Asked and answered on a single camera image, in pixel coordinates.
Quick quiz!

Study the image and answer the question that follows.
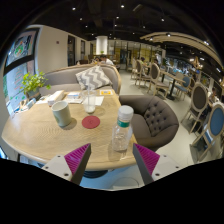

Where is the wooden pedestal table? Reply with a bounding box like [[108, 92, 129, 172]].
[[160, 70, 186, 102]]

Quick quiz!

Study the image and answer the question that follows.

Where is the framed wall poster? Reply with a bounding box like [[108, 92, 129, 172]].
[[6, 29, 38, 66]]

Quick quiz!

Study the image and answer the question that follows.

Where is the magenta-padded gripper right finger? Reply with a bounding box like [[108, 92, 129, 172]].
[[132, 142, 186, 186]]

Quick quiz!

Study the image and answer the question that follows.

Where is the clear plastic water bottle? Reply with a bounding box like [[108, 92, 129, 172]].
[[111, 104, 135, 153]]

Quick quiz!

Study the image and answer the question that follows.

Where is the grey upholstered sofa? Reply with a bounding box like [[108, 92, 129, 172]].
[[38, 63, 123, 98]]

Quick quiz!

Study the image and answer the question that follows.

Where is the yellow table card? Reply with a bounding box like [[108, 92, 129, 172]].
[[98, 89, 113, 97]]

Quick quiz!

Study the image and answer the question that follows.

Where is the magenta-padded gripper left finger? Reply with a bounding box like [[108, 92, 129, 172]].
[[41, 143, 92, 186]]

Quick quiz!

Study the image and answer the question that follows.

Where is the white paper napkin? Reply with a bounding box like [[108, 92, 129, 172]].
[[90, 95, 105, 107]]

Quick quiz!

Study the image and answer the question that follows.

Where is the pale green mug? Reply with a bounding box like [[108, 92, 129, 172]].
[[50, 100, 72, 128]]

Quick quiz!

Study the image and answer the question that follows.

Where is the grey chevron cushion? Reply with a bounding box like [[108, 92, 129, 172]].
[[75, 65, 113, 91]]

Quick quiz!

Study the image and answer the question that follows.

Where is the green potted plant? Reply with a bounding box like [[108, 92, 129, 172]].
[[20, 70, 52, 101]]

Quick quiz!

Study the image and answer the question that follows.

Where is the group of ceiling lights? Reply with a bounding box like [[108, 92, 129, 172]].
[[69, 3, 168, 24]]

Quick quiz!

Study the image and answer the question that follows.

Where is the flat round red coaster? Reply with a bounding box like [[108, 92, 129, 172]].
[[81, 115, 101, 130]]

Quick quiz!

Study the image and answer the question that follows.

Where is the white printed leaflet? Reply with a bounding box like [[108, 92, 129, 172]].
[[63, 97, 84, 105]]

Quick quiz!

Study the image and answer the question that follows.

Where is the blue white tissue pack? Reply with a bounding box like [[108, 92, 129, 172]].
[[66, 91, 82, 100]]

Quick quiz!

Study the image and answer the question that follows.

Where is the group of dining chairs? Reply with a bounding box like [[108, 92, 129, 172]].
[[131, 58, 224, 159]]

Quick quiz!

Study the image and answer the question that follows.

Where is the beige tissue box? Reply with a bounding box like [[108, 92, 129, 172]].
[[46, 89, 66, 107]]

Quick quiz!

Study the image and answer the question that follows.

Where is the person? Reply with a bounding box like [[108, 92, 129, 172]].
[[99, 54, 115, 67], [208, 87, 221, 104]]

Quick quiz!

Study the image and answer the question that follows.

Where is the grey tufted armchair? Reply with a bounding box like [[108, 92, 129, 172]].
[[118, 94, 180, 153]]

